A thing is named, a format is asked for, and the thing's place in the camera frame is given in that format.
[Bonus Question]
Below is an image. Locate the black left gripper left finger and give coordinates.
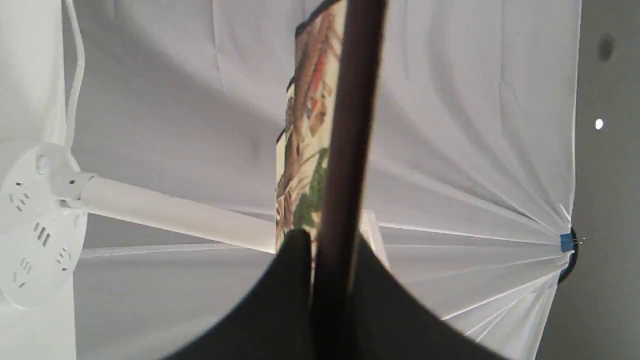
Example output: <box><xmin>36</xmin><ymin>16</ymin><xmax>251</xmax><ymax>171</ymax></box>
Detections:
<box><xmin>170</xmin><ymin>229</ymin><xmax>313</xmax><ymax>360</ymax></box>

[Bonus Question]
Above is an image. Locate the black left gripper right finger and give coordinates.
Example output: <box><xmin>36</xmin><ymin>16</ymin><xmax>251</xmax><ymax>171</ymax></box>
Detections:
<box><xmin>350</xmin><ymin>237</ymin><xmax>501</xmax><ymax>360</ymax></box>

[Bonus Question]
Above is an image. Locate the paper folding fan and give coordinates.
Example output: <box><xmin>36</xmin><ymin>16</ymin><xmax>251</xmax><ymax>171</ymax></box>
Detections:
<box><xmin>274</xmin><ymin>0</ymin><xmax>387</xmax><ymax>360</ymax></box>

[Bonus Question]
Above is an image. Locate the white desk lamp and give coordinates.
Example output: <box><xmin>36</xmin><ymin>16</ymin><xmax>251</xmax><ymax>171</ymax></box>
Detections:
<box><xmin>0</xmin><ymin>142</ymin><xmax>388</xmax><ymax>311</ymax></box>

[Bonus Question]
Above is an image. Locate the white power cable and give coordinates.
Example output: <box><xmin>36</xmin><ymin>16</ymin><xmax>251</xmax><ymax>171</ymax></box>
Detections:
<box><xmin>62</xmin><ymin>0</ymin><xmax>86</xmax><ymax>151</ymax></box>

